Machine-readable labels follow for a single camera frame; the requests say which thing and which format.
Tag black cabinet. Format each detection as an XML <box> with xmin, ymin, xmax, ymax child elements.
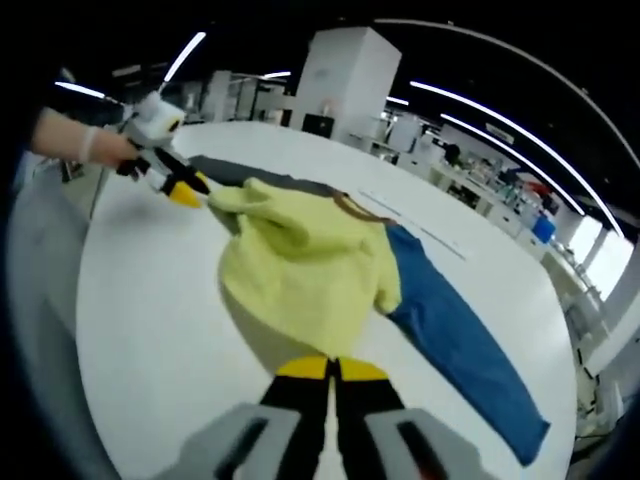
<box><xmin>302</xmin><ymin>113</ymin><xmax>335</xmax><ymax>140</ymax></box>

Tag blue storage bin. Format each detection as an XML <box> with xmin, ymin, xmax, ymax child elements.
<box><xmin>531</xmin><ymin>217</ymin><xmax>558</xmax><ymax>245</ymax></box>

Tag white counter cabinet row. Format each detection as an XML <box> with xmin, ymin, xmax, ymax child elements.
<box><xmin>429</xmin><ymin>164</ymin><xmax>541</xmax><ymax>246</ymax></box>

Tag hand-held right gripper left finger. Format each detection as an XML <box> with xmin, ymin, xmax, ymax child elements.
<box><xmin>164</xmin><ymin>355</ymin><xmax>332</xmax><ymax>480</ymax></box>

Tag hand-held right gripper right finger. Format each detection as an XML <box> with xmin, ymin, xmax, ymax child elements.
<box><xmin>332</xmin><ymin>356</ymin><xmax>501</xmax><ymax>480</ymax></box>

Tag white flat strip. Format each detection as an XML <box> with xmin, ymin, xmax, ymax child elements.
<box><xmin>357</xmin><ymin>188</ymin><xmax>469</xmax><ymax>261</ymax></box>

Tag wide white pillar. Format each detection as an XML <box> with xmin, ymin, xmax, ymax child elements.
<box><xmin>294</xmin><ymin>27</ymin><xmax>403</xmax><ymax>146</ymax></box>

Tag person's left hand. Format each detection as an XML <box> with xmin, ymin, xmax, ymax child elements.
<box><xmin>79</xmin><ymin>127</ymin><xmax>140</xmax><ymax>169</ymax></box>

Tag yellow blue grey garment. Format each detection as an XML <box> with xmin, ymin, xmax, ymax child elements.
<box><xmin>187</xmin><ymin>154</ymin><xmax>552</xmax><ymax>467</ymax></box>

